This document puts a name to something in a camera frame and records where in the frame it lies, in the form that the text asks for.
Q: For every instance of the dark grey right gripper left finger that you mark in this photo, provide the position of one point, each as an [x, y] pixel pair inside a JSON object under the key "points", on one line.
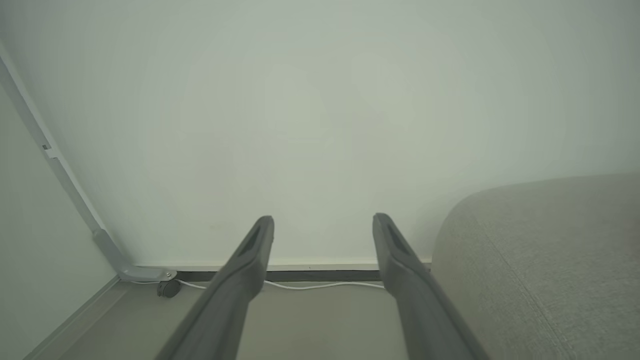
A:
{"points": [[225, 305]]}

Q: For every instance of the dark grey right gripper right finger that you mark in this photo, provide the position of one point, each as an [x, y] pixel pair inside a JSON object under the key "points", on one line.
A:
{"points": [[420, 305]]}

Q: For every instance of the grey fabric sofa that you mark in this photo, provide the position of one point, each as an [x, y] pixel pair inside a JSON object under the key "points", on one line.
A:
{"points": [[545, 270]]}

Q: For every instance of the black caster wheel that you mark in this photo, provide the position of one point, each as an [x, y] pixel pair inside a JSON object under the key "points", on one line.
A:
{"points": [[169, 288]]}

